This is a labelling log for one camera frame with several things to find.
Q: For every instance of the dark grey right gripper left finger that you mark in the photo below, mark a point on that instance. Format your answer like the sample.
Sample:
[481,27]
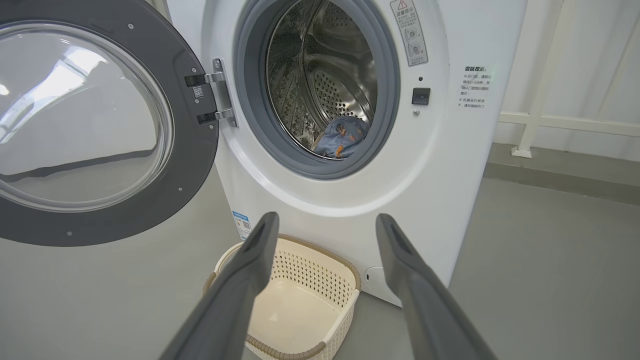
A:
[225,300]

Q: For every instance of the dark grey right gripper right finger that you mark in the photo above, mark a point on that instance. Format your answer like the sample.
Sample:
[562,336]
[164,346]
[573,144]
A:
[425,310]

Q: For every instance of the grey rimmed glass washer door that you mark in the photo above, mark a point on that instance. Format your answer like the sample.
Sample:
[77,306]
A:
[195,165]

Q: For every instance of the blue cartoon print garment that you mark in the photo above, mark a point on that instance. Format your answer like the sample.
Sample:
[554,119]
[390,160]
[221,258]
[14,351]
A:
[345,137]

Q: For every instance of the cream perforated laundry basket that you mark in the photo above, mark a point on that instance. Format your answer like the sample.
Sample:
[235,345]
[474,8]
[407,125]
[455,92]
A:
[300,310]

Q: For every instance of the white washing machine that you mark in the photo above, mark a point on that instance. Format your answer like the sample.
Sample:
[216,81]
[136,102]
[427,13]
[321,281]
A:
[450,165]

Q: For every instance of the grey rubber door seal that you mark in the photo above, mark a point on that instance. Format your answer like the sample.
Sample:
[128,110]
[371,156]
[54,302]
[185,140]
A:
[250,100]

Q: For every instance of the metal door hinge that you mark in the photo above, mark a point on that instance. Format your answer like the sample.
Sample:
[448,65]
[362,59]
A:
[222,95]

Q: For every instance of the black door latch socket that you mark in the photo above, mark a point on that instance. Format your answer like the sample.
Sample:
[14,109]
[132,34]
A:
[421,96]

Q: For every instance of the round white filter cover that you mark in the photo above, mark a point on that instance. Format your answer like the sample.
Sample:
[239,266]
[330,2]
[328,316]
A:
[375,280]

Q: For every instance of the blue energy label sticker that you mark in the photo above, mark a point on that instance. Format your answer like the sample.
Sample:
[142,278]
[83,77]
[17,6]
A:
[242,226]

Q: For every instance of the white metal railing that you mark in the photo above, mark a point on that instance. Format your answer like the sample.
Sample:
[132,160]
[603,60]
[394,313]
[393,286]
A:
[540,120]

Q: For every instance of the steel washer drum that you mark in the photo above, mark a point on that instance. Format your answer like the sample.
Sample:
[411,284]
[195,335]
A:
[325,75]

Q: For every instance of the warning sticker with red triangle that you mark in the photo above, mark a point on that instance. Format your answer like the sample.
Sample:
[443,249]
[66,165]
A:
[410,35]

